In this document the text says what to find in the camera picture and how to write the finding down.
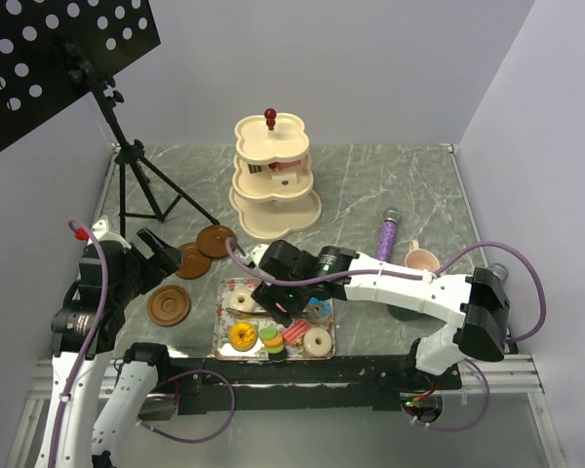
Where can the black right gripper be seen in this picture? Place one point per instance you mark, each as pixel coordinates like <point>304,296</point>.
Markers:
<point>268,295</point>

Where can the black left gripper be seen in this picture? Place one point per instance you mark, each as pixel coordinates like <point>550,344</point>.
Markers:
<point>163,262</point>

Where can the chocolate cake slice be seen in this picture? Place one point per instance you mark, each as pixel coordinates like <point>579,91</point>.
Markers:
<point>254,168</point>

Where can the white cake slice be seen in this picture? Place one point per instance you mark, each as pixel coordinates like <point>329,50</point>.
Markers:
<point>282,180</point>

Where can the pink cake slice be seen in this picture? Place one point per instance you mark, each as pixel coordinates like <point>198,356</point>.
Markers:
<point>289,166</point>

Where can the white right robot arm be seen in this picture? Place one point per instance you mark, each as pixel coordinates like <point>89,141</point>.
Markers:
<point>473,307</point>

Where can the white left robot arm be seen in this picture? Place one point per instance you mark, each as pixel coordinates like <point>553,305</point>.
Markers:
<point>112,273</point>

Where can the red striped cake slice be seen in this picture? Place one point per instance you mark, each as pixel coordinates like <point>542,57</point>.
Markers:
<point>295,331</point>

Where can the brown wooden saucer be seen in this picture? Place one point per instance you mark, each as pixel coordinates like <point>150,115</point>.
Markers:
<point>211,241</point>
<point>168,306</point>
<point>194,263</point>

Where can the blue glazed donut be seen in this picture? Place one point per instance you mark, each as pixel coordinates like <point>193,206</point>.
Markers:
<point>318,311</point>

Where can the stacked colourful macarons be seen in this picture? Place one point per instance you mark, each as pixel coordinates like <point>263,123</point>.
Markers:
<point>274,344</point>

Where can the white glazed donut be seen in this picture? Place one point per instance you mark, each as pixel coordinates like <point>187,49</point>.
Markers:
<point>242,299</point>

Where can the floral serving tray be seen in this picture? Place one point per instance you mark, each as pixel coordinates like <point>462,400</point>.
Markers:
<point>223,322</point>

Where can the cream glazed donut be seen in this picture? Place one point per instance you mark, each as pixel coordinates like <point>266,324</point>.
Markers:
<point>317,342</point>

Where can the yellow glazed donut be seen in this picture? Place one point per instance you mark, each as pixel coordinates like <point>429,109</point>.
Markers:
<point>242,336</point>

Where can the purple glitter microphone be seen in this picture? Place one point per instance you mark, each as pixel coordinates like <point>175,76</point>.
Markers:
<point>388,234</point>

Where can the cream three-tier cake stand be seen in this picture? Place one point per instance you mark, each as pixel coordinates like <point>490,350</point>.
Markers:
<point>266,213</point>

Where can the dark green mug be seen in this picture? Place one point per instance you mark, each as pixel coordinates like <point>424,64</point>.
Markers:
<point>402,314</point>

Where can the pink cup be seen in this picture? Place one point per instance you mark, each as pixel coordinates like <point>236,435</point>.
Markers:
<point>420,259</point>

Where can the red glitter microphone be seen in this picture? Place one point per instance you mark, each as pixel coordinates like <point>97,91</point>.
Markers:
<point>499,271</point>

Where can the black perforated music stand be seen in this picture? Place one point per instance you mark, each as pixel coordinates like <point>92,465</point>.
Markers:
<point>53,53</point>

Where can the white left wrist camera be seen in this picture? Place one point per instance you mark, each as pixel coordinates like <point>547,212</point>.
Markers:
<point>103,229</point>

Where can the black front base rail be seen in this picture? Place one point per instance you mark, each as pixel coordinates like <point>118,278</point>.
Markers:
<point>375,382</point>

